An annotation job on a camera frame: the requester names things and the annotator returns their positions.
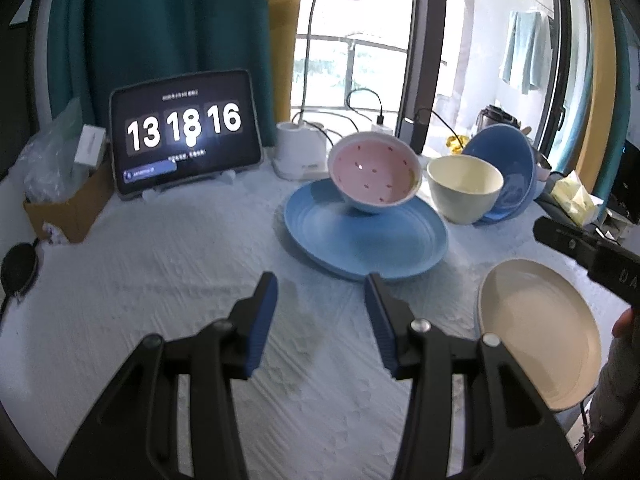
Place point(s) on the teal curtain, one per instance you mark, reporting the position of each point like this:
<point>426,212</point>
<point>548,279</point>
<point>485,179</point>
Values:
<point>150,20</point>

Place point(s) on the balcony railing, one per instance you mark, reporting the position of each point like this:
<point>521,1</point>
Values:
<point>349,60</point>

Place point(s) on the beige plate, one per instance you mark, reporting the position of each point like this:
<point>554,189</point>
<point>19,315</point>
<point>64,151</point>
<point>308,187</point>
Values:
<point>535,325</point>

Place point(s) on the hanging light blue towel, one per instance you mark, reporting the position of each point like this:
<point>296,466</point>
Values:
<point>522,50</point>

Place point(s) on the black round disc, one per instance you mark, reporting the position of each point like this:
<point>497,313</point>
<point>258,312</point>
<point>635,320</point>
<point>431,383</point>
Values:
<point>19,267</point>

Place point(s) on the white desk lamp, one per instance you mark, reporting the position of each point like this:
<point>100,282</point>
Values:
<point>300,150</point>

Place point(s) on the person's right forearm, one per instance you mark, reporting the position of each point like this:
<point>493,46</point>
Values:
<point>607,390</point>

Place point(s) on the blue plate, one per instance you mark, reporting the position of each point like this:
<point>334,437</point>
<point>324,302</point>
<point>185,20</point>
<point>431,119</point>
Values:
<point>380,245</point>

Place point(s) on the clear tablet stand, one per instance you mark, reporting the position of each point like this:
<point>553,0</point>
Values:
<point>228,178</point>

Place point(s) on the cream bowl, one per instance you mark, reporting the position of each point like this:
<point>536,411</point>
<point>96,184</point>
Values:
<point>465,180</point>

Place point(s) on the black tablet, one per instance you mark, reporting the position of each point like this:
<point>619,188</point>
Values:
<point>185,125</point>

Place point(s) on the dark door frame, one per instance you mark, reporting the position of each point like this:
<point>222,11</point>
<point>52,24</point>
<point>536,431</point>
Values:
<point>425,35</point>

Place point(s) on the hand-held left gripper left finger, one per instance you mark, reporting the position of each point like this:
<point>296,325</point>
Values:
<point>262,320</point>

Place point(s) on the pink dotted bowl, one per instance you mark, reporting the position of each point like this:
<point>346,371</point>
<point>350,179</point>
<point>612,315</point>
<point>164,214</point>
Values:
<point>375,165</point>

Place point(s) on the yellow tissue pack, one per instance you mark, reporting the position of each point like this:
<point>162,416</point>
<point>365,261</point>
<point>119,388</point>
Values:
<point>572,197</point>

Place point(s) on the steel tumbler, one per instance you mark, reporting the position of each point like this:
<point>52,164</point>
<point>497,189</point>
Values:
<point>492,117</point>

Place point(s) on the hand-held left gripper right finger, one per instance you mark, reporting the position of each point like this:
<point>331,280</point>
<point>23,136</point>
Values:
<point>378,320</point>

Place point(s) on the small white box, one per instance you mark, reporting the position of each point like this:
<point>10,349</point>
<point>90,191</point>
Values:
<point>90,145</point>

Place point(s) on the large blue bowl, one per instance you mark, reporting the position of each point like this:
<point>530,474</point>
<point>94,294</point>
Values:
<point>510,160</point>

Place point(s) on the small pink bowl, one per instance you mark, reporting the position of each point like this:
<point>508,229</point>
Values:
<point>543,165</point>

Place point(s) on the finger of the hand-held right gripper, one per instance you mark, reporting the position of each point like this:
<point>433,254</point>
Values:
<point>565,242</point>

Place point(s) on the person's right hand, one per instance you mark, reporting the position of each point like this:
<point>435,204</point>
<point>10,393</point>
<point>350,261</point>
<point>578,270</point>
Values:
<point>624,324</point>

